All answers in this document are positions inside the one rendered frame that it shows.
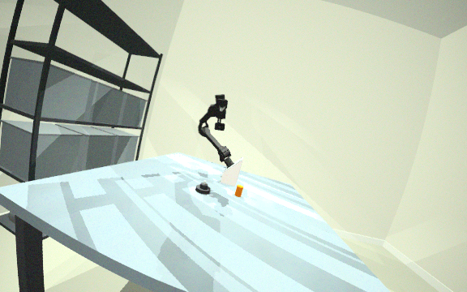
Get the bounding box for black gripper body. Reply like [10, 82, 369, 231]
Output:
[214, 99, 228, 131]

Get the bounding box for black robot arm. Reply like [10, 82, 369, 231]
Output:
[198, 94, 234, 169]

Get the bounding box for orange knob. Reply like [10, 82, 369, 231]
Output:
[235, 185, 244, 197]

